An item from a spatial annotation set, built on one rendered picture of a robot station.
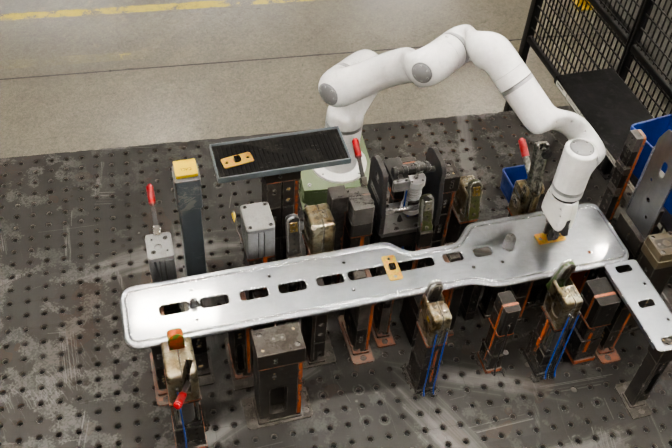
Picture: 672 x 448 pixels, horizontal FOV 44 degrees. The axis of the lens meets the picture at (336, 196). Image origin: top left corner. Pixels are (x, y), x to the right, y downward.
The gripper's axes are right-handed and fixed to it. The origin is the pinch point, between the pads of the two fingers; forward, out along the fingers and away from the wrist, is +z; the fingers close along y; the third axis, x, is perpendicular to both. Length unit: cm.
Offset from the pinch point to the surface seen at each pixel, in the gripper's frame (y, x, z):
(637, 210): -0.6, 26.6, -1.5
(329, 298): 6, -65, 3
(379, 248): -7.2, -47.7, 3.2
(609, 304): 23.4, 7.0, 5.3
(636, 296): 23.9, 14.1, 3.2
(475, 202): -14.1, -17.4, -0.9
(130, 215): -63, -113, 34
